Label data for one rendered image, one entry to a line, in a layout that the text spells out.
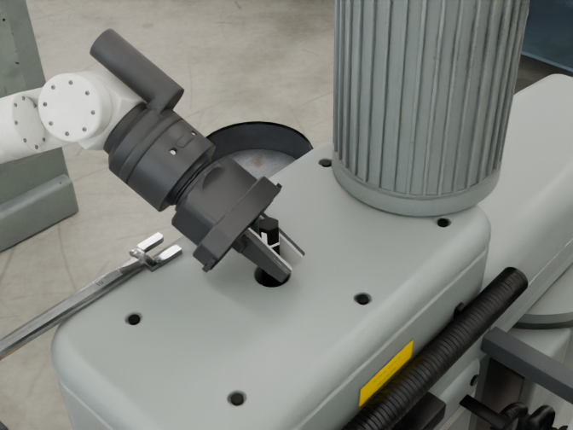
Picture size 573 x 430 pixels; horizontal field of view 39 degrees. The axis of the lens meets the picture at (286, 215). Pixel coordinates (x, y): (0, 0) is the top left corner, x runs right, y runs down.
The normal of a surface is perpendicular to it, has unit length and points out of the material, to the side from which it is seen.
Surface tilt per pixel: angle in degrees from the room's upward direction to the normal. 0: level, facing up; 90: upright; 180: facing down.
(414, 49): 90
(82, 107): 63
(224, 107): 0
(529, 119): 0
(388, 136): 90
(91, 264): 0
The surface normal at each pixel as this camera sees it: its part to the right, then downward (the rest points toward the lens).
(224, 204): 0.41, -0.52
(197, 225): -0.49, 0.57
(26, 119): 0.94, -0.23
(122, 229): -0.03, -0.77
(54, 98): -0.21, 0.22
